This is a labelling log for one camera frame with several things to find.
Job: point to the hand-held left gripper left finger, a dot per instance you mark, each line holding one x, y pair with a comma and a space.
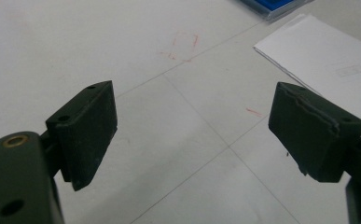
85, 133

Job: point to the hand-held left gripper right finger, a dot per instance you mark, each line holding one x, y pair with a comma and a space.
312, 140

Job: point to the clear case blue ink pad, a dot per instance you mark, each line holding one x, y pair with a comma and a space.
274, 5

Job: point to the white paper sheet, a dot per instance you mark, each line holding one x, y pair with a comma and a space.
324, 53

